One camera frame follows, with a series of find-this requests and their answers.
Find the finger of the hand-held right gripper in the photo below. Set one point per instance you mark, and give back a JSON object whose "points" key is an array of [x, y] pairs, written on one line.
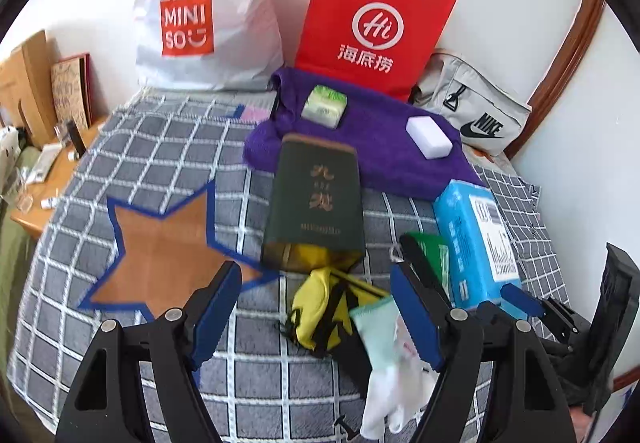
{"points": [[420, 260], [522, 300]]}

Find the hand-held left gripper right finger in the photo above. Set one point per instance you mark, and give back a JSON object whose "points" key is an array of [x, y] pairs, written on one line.
{"points": [[416, 320]]}

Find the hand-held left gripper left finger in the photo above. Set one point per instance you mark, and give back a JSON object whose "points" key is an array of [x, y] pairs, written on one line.
{"points": [[216, 318]]}

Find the white glove with mint cuff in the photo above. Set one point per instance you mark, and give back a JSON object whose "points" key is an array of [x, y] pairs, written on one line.
{"points": [[395, 373]]}

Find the blue tissue pack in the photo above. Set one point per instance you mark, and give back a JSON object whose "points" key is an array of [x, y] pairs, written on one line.
{"points": [[475, 238]]}

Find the brown star mat blue border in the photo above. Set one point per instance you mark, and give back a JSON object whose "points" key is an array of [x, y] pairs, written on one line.
{"points": [[165, 258]]}

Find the purple towel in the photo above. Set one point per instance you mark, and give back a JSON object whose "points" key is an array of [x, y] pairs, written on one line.
{"points": [[380, 158]]}

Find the dark green box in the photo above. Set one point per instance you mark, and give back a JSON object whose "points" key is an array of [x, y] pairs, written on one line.
{"points": [[315, 203]]}

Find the white sponge block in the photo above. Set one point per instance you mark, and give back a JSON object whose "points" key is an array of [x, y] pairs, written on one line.
{"points": [[429, 135]]}

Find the grey crossbody bag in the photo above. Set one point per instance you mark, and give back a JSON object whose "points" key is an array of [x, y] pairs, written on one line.
{"points": [[475, 113]]}

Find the grey checked blanket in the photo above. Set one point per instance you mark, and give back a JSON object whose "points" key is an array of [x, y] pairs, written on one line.
{"points": [[165, 153]]}

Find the green wet wipes packet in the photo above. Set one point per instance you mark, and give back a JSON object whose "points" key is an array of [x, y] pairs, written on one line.
{"points": [[325, 107]]}

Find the wooden bedside table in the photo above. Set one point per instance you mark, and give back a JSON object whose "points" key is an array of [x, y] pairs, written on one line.
{"points": [[65, 183]]}

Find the pink and blue sheet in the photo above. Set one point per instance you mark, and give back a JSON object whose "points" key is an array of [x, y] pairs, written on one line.
{"points": [[255, 114]]}

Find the green cloth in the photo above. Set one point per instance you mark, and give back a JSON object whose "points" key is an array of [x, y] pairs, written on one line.
{"points": [[15, 248]]}

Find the small black item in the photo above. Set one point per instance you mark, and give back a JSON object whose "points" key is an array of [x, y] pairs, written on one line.
{"points": [[76, 139]]}

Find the white items on table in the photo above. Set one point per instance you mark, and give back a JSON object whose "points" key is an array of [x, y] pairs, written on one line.
{"points": [[42, 163]]}

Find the red paper bag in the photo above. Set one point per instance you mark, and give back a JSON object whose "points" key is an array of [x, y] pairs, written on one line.
{"points": [[375, 18]]}

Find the brown printed paper bag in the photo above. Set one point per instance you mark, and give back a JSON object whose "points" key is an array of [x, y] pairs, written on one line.
{"points": [[71, 93]]}

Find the cardboard box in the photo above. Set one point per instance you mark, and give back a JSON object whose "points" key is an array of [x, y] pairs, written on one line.
{"points": [[27, 83]]}

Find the white plastic shopping bag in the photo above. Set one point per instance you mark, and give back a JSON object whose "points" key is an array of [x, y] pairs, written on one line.
{"points": [[210, 13]]}

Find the wooden door frame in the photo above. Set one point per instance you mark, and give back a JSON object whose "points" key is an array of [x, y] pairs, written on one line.
{"points": [[565, 68]]}

